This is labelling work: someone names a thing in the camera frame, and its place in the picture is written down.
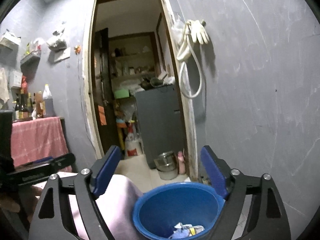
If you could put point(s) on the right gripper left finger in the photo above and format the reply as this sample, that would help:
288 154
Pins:
67 202

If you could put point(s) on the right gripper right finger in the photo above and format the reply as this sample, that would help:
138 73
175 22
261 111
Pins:
256 198

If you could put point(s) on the blue plastic trash bucket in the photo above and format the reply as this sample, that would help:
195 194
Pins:
157 212

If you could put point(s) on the person's left hand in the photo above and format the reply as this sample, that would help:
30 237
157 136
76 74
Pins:
25 198

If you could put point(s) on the red plaid cloth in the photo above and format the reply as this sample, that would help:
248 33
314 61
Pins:
37 139

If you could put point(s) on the pink floral tablecloth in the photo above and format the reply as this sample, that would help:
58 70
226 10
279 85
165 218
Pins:
116 206

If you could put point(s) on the dark soy sauce bottle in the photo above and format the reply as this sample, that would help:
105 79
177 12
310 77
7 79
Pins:
23 112

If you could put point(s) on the amber sauce bottle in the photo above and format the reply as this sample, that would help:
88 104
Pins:
39 105

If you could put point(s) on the beige hanging rag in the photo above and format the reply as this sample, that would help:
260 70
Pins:
4 94

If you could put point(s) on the white red sack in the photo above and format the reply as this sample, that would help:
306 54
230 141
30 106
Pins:
132 143

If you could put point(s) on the stainless steel pot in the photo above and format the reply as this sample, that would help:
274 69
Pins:
167 165

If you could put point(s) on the green box on shelf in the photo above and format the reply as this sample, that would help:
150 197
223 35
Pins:
121 93

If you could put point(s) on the grey metal cabinet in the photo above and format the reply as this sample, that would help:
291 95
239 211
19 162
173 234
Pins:
160 122

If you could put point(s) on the white rubber glove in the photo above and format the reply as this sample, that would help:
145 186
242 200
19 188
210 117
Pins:
198 32

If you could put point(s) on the grey wall box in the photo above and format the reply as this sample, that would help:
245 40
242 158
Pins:
15 79

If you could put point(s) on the grey wall shelf rack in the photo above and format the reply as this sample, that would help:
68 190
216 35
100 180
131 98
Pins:
31 57

